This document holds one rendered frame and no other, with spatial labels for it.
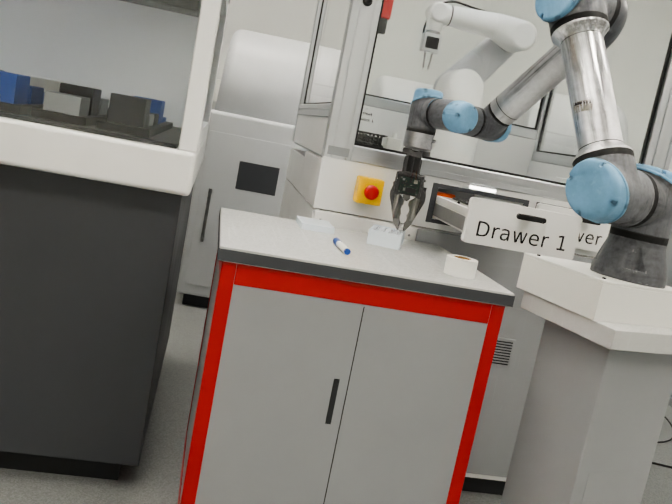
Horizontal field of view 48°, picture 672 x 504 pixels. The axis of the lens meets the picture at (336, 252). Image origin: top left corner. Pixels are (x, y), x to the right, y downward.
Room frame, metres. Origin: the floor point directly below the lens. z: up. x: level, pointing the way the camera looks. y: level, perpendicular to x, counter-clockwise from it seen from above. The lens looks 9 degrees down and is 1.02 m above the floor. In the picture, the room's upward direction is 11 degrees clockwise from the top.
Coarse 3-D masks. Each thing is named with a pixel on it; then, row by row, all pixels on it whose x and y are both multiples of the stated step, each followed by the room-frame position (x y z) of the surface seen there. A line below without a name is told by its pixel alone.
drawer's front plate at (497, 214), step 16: (480, 208) 1.81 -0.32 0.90; (496, 208) 1.81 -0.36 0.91; (512, 208) 1.82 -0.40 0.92; (528, 208) 1.83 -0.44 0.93; (464, 224) 1.82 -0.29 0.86; (480, 224) 1.81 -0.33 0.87; (496, 224) 1.82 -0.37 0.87; (512, 224) 1.82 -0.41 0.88; (528, 224) 1.83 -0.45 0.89; (544, 224) 1.84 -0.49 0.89; (560, 224) 1.84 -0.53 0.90; (576, 224) 1.85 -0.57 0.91; (464, 240) 1.80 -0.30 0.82; (480, 240) 1.81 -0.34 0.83; (496, 240) 1.82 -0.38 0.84; (512, 240) 1.82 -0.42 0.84; (528, 240) 1.83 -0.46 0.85; (544, 240) 1.84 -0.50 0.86; (560, 240) 1.85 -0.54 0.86; (576, 240) 1.85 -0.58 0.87; (560, 256) 1.85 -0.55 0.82
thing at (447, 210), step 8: (440, 200) 2.10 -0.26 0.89; (448, 200) 2.04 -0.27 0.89; (440, 208) 2.08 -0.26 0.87; (448, 208) 2.02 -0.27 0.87; (456, 208) 1.96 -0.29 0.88; (464, 208) 1.90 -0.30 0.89; (432, 216) 2.15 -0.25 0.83; (440, 216) 2.07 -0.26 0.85; (448, 216) 2.00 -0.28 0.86; (456, 216) 1.94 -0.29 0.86; (464, 216) 1.88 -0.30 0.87; (448, 224) 1.99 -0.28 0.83; (456, 224) 1.92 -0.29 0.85
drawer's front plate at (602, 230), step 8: (536, 208) 2.19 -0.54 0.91; (544, 208) 2.18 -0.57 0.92; (552, 208) 2.18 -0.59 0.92; (560, 208) 2.19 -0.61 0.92; (568, 208) 2.20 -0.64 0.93; (584, 224) 2.20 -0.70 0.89; (592, 224) 2.21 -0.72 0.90; (608, 224) 2.21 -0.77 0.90; (584, 232) 2.20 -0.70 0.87; (592, 232) 2.21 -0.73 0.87; (600, 232) 2.21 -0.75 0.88; (608, 232) 2.22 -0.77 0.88; (584, 240) 2.20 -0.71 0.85; (592, 240) 2.21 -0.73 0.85; (600, 240) 2.21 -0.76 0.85; (576, 248) 2.20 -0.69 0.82; (584, 248) 2.20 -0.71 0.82; (592, 248) 2.21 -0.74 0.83
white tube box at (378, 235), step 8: (376, 224) 1.99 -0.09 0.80; (368, 232) 1.87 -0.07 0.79; (376, 232) 1.86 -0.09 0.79; (384, 232) 1.86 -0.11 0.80; (392, 232) 1.92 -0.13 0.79; (400, 232) 1.94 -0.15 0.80; (368, 240) 1.87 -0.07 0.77; (376, 240) 1.86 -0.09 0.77; (384, 240) 1.86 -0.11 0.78; (392, 240) 1.86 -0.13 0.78; (400, 240) 1.86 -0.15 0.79; (392, 248) 1.86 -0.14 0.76
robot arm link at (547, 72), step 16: (624, 0) 1.66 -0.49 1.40; (624, 16) 1.66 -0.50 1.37; (608, 32) 1.67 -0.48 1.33; (560, 48) 1.77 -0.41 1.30; (544, 64) 1.79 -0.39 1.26; (560, 64) 1.77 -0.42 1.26; (528, 80) 1.82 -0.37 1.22; (544, 80) 1.80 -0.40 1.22; (560, 80) 1.80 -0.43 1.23; (512, 96) 1.85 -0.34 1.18; (528, 96) 1.83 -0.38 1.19; (496, 112) 1.89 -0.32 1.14; (512, 112) 1.87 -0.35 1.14; (496, 128) 1.90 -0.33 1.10
